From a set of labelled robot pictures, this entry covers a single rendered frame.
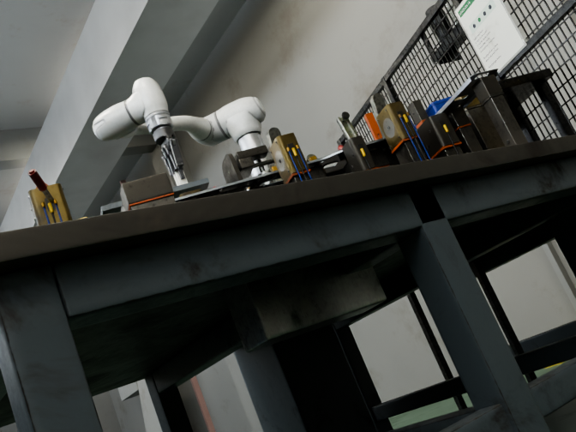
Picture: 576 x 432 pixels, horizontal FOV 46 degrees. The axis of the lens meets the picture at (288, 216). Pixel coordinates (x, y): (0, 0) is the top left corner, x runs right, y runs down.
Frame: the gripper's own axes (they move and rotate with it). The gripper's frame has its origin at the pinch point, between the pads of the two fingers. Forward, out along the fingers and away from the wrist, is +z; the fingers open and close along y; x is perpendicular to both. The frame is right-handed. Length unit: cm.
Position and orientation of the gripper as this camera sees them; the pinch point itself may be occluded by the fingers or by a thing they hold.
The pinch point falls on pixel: (181, 181)
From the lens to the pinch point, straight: 237.5
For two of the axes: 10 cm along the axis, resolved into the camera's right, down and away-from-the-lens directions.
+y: 4.0, -4.0, -8.2
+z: 3.7, 8.9, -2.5
